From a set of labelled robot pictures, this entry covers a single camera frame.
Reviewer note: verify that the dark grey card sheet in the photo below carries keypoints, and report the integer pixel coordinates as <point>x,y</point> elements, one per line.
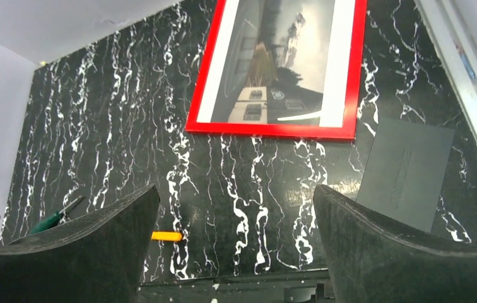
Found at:
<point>405,171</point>

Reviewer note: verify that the orange handled screwdriver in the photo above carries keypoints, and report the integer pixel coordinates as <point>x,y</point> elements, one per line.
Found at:
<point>166,236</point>

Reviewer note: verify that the green handled screwdriver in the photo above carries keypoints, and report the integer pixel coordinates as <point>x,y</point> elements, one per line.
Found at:
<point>53,220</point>

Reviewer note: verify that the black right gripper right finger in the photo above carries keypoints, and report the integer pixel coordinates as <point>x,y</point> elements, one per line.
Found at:
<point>373,258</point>

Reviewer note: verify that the red picture frame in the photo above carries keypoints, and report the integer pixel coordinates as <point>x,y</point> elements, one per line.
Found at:
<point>288,69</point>

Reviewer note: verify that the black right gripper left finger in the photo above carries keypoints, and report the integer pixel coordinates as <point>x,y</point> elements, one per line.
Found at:
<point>97,257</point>

